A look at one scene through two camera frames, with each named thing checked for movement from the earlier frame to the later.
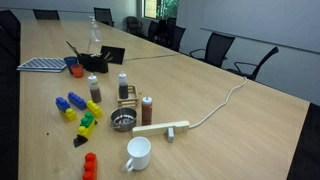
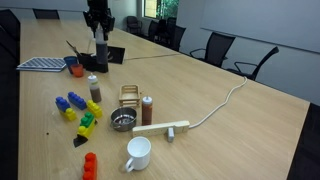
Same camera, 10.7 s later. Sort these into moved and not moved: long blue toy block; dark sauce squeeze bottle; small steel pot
Moved: dark sauce squeeze bottle
Not moved: long blue toy block; small steel pot
